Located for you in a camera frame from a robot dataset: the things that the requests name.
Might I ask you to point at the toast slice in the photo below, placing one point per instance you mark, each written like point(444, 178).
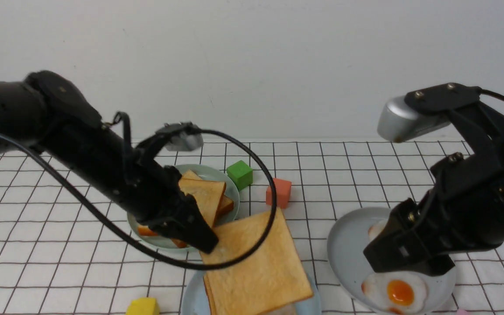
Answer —
point(227, 211)
point(209, 295)
point(239, 236)
point(208, 194)

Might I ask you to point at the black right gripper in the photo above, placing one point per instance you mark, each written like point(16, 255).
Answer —
point(464, 211)

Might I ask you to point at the light blue plate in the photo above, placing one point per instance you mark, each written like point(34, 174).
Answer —
point(190, 302)

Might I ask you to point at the salmon pink cube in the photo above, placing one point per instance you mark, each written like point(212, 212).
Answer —
point(283, 193)

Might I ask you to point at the front fried egg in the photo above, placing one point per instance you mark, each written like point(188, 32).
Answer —
point(400, 293)

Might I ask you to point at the white grid tablecloth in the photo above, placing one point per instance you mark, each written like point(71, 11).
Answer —
point(56, 258)

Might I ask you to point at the rear fried egg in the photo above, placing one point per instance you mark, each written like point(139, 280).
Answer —
point(375, 230)

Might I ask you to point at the fried egg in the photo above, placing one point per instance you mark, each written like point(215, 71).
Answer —
point(400, 293)
point(375, 230)

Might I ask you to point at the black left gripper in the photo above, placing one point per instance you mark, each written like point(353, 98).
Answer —
point(166, 209)

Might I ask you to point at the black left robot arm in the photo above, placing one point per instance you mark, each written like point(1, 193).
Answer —
point(46, 113)

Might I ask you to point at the green cube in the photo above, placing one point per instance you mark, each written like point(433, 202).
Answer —
point(241, 174)

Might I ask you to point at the grey plate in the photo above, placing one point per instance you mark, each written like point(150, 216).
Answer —
point(345, 244)

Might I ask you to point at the green plate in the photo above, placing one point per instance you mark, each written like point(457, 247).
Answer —
point(208, 174)

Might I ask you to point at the yellow cube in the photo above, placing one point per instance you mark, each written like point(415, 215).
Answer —
point(143, 306)

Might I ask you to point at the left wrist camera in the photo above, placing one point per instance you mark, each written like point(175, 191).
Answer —
point(183, 136)

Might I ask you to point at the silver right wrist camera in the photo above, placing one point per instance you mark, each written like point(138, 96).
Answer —
point(399, 123)

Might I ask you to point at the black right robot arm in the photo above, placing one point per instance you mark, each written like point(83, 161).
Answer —
point(464, 210)

